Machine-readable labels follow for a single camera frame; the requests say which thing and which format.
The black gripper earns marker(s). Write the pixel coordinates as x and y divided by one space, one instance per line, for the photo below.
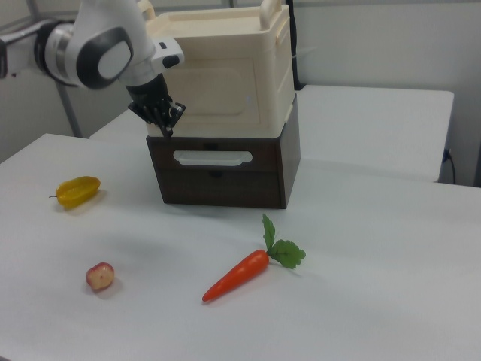
148 96

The cream cabinet door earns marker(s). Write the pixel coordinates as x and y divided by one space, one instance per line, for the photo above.
218 90

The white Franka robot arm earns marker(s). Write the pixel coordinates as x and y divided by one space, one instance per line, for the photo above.
105 49

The cream plastic cabinet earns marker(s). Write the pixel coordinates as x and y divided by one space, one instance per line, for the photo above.
225 41

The dark brown drawer box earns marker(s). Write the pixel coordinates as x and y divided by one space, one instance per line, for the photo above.
225 184

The yellow star fruit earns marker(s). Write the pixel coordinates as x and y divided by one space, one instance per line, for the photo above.
77 192

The orange carrot with leaves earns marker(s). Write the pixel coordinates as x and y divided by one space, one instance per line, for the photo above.
240 274

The pink apple half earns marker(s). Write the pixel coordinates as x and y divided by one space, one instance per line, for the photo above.
99 277

